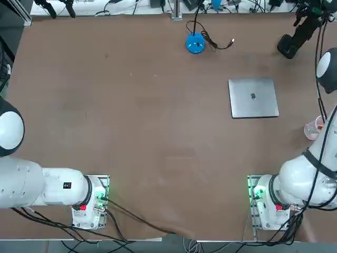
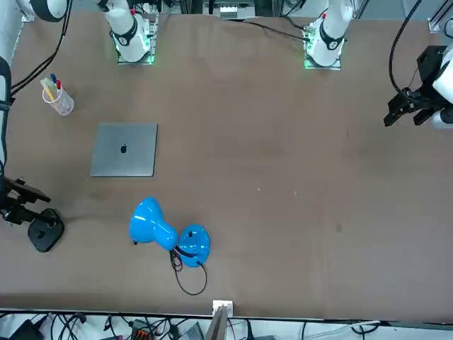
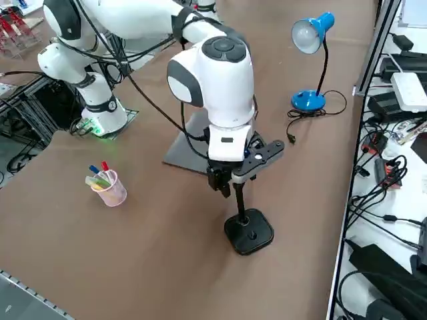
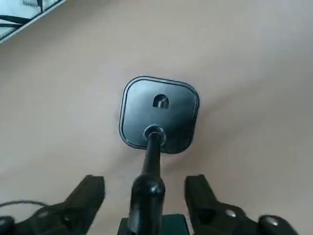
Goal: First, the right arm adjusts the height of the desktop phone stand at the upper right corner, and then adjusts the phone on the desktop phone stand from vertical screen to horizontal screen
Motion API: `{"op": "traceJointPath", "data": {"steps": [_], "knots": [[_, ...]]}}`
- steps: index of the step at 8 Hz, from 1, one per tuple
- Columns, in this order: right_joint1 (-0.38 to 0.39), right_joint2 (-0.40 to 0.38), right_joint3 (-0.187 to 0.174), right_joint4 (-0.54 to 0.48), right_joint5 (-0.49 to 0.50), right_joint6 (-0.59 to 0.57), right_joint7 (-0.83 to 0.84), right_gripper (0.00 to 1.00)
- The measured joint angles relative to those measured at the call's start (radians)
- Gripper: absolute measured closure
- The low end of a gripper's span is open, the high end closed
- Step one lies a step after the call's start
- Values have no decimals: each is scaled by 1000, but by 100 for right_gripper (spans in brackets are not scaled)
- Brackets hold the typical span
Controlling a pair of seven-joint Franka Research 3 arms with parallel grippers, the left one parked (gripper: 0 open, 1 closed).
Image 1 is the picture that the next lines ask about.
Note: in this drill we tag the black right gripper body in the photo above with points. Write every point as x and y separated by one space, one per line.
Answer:
319 10

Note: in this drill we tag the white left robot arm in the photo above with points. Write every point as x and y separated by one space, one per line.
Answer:
52 184

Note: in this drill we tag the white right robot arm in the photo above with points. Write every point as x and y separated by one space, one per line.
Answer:
297 179

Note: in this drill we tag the grey laptop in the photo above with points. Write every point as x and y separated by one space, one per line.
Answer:
252 105

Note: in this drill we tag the blue desk lamp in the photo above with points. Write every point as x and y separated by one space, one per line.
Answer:
195 44

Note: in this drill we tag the pink transparent pen cup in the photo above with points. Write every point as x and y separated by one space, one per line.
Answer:
310 131

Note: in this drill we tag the black tripod leg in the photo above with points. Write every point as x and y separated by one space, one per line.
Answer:
51 10
69 8

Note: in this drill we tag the aluminium profile post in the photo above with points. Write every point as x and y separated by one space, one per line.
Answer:
177 9

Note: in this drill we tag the aluminium corner rail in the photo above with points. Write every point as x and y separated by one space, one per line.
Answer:
19 13

